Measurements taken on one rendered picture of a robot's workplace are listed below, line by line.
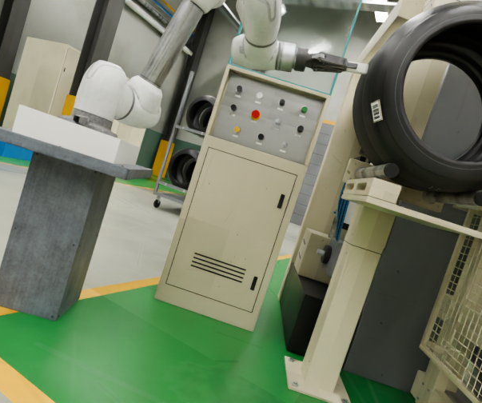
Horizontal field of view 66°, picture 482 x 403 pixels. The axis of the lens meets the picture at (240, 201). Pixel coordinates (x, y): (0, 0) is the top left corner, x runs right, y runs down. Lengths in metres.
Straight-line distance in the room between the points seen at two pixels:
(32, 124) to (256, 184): 1.02
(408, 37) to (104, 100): 1.07
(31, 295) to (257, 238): 1.02
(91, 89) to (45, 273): 0.71
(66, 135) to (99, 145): 0.11
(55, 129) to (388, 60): 1.10
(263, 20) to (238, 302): 1.35
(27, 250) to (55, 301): 0.22
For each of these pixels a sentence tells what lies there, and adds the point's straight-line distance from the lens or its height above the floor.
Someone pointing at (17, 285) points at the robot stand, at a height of 0.10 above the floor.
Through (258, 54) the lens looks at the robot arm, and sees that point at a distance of 1.25.
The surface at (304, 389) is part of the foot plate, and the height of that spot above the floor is 0.01.
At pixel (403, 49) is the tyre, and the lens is 1.26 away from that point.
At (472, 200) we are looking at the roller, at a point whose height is 0.89.
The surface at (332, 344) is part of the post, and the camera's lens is 1.67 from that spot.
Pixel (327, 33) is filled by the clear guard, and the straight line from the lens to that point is 2.08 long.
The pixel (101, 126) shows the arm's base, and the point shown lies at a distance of 1.56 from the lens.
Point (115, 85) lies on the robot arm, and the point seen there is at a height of 0.93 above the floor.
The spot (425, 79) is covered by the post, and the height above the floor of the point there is 1.33.
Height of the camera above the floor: 0.73
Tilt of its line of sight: 3 degrees down
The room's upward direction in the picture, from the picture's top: 18 degrees clockwise
